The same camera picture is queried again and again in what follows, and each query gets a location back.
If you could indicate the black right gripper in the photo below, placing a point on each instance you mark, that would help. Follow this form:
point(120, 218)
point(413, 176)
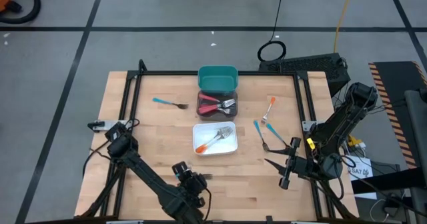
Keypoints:
point(302, 170)

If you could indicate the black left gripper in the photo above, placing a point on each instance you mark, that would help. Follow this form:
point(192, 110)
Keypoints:
point(193, 182)

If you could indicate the white plastic bin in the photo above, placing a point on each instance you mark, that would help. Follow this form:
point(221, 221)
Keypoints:
point(203, 130)

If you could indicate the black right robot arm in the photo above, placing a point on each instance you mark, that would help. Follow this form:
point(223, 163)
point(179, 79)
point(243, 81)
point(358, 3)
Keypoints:
point(343, 115)

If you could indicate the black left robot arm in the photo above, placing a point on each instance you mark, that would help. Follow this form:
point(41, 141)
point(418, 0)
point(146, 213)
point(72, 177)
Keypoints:
point(150, 176)

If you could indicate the yellow tag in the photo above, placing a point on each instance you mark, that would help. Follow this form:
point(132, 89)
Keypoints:
point(311, 143)

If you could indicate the silver mounting plate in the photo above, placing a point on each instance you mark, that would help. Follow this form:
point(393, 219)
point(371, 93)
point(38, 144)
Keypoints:
point(110, 123)
point(306, 125)

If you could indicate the brown translucent plastic bin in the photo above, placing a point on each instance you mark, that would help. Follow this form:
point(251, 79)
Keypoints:
point(217, 117)

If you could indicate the yellow plug bundle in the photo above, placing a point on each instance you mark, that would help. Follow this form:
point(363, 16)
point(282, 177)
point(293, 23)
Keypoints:
point(355, 142)

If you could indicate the white paper label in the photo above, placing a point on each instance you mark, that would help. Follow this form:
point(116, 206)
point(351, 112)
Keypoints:
point(358, 165)

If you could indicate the black computer case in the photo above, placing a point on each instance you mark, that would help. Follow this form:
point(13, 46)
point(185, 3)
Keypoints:
point(300, 65)

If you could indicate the teal plastic bin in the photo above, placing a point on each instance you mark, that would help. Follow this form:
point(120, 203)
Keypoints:
point(217, 84)

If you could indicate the black beam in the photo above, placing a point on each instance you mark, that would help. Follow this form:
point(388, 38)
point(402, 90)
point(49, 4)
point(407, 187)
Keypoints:
point(393, 180)

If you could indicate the grey cabinet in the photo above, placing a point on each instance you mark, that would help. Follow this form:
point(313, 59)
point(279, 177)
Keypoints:
point(418, 134)

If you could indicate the black hazard striped mat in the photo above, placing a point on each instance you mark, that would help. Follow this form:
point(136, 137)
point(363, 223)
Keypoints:
point(397, 80)

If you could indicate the black aluminium table frame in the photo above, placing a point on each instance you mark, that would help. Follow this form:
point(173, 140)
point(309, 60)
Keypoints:
point(166, 73)

